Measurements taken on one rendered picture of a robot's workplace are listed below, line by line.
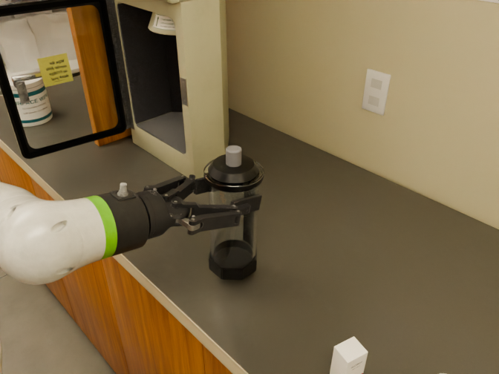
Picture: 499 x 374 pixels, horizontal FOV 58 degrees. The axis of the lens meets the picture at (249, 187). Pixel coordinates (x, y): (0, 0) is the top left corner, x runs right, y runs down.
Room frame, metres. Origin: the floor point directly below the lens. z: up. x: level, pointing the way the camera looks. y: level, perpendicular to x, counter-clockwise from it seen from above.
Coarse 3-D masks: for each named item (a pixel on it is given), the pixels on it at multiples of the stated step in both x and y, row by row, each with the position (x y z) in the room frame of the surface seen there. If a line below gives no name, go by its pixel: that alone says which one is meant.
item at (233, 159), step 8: (232, 152) 0.68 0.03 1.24; (240, 152) 0.69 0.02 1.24; (216, 160) 0.70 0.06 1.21; (224, 160) 0.70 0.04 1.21; (232, 160) 0.68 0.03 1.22; (240, 160) 0.69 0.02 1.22; (248, 160) 0.71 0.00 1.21; (208, 168) 0.69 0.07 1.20; (216, 168) 0.68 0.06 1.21; (224, 168) 0.68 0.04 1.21; (232, 168) 0.68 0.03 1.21; (240, 168) 0.68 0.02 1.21; (248, 168) 0.68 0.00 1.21; (256, 168) 0.69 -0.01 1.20; (216, 176) 0.66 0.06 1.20; (224, 176) 0.66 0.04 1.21; (232, 176) 0.66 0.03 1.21; (240, 176) 0.66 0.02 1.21; (248, 176) 0.66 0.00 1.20
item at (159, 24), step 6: (156, 18) 1.17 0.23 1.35; (162, 18) 1.15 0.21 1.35; (168, 18) 1.15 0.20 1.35; (150, 24) 1.18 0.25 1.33; (156, 24) 1.16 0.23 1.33; (162, 24) 1.15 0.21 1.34; (168, 24) 1.14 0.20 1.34; (174, 24) 1.14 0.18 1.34; (156, 30) 1.15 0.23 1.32; (162, 30) 1.14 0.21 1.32; (168, 30) 1.14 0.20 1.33; (174, 30) 1.13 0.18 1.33
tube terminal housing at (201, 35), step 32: (128, 0) 1.21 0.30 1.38; (192, 0) 1.07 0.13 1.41; (224, 0) 1.29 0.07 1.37; (192, 32) 1.07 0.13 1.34; (224, 32) 1.25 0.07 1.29; (192, 64) 1.06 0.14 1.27; (224, 64) 1.22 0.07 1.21; (192, 96) 1.06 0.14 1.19; (224, 96) 1.19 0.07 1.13; (192, 128) 1.05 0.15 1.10; (224, 128) 1.15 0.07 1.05; (192, 160) 1.05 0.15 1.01
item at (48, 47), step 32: (0, 32) 1.10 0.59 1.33; (32, 32) 1.14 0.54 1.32; (64, 32) 1.19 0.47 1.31; (96, 32) 1.23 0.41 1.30; (32, 64) 1.13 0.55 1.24; (64, 64) 1.18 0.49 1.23; (96, 64) 1.22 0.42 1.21; (32, 96) 1.12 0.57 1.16; (64, 96) 1.16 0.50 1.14; (96, 96) 1.21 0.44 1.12; (32, 128) 1.11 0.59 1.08; (64, 128) 1.15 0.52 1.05; (96, 128) 1.20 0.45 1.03
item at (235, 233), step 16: (208, 176) 0.67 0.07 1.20; (256, 176) 0.68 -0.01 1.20; (224, 192) 0.65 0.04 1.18; (240, 192) 0.65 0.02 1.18; (256, 192) 0.68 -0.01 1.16; (240, 224) 0.65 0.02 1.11; (256, 224) 0.68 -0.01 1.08; (224, 240) 0.65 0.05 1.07; (240, 240) 0.65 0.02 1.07; (224, 256) 0.65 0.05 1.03; (240, 256) 0.65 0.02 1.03
